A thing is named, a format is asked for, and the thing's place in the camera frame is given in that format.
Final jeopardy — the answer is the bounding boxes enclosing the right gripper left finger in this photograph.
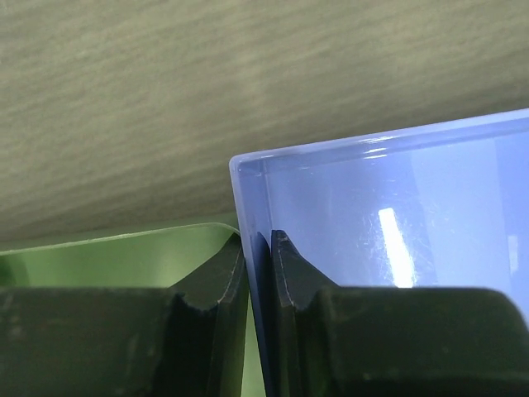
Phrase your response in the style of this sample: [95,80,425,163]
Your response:
[0,231,249,397]

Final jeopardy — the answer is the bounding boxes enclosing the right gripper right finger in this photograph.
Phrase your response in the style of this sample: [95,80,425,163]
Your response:
[270,230,528,396]

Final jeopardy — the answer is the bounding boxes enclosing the green plastic box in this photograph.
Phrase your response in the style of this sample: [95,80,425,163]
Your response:
[0,222,265,397]

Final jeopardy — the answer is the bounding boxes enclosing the blue plastic box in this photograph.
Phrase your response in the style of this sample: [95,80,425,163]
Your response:
[230,109,528,396]

